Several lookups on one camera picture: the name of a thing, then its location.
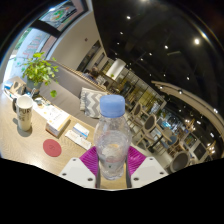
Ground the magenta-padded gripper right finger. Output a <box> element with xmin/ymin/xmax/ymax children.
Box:
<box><xmin>125</xmin><ymin>145</ymin><xmax>169</xmax><ymax>190</ymax></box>

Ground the white round column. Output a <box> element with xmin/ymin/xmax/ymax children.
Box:
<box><xmin>105</xmin><ymin>58</ymin><xmax>127</xmax><ymax>81</ymax></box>

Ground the flat round red coaster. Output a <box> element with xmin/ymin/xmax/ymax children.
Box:
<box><xmin>42</xmin><ymin>138</ymin><xmax>63</xmax><ymax>158</ymax></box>

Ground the large window with stickers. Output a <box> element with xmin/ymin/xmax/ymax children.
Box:
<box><xmin>11</xmin><ymin>0</ymin><xmax>91</xmax><ymax>76</ymax></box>

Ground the group of ceiling lights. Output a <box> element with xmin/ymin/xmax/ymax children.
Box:
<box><xmin>114</xmin><ymin>13</ymin><xmax>224</xmax><ymax>118</ymax></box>

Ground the grey curved sofa bench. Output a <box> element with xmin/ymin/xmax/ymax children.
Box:
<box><xmin>43</xmin><ymin>59</ymin><xmax>111</xmax><ymax>129</ymax></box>

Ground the white printed mug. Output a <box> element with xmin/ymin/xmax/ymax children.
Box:
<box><xmin>12</xmin><ymin>95</ymin><xmax>34</xmax><ymax>132</ymax></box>

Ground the white printed leaflet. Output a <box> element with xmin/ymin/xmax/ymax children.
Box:
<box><xmin>34</xmin><ymin>99</ymin><xmax>63</xmax><ymax>121</ymax></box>

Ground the brown kraft board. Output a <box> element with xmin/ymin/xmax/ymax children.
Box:
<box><xmin>9</xmin><ymin>81</ymin><xmax>27</xmax><ymax>96</ymax></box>

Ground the white tissue box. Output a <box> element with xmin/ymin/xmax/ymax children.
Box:
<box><xmin>44</xmin><ymin>109</ymin><xmax>72</xmax><ymax>138</ymax></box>

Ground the clear blue-capped water bottle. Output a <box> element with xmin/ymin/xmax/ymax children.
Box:
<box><xmin>93</xmin><ymin>94</ymin><xmax>133</xmax><ymax>181</ymax></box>

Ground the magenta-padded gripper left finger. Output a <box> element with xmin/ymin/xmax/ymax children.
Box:
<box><xmin>58</xmin><ymin>145</ymin><xmax>102</xmax><ymax>190</ymax></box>

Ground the green potted plant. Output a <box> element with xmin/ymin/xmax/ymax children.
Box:
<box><xmin>14</xmin><ymin>51</ymin><xmax>60</xmax><ymax>99</ymax></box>

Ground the person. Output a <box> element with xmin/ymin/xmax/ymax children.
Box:
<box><xmin>83</xmin><ymin>65</ymin><xmax>101</xmax><ymax>84</ymax></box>

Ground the grey white chevron pillow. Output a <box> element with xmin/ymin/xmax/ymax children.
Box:
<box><xmin>79</xmin><ymin>87</ymin><xmax>108</xmax><ymax>119</ymax></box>

